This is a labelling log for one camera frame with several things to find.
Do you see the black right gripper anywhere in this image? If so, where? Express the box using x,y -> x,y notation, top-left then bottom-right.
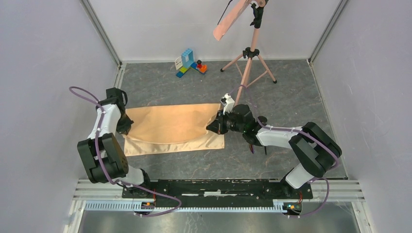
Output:
206,109 -> 245,135

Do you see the peach cloth napkin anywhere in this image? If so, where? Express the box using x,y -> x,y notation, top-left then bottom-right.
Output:
124,103 -> 225,156

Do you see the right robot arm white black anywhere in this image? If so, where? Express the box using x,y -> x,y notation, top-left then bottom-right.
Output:
206,104 -> 342,198

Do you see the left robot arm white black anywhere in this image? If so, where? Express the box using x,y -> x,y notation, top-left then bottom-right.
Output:
77,87 -> 153,198

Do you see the iridescent rainbow knife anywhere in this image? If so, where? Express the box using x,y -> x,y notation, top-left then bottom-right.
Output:
249,144 -> 255,154

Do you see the black utensil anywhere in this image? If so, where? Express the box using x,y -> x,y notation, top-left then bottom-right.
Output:
258,116 -> 267,155

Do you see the pink tripod stand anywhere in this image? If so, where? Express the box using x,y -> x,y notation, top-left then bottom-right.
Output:
220,0 -> 278,107

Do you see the colourful toy brick structure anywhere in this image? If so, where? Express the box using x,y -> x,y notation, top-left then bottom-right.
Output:
174,49 -> 208,78

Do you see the pink panel on tripod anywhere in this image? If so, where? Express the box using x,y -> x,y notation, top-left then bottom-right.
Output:
213,0 -> 250,41

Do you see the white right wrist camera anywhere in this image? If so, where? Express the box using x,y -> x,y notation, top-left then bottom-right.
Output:
220,93 -> 235,115

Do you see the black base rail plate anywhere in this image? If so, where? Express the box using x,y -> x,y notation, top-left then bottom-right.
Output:
122,179 -> 313,208

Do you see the aluminium frame rail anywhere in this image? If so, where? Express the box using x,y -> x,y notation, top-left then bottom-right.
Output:
64,178 -> 372,233

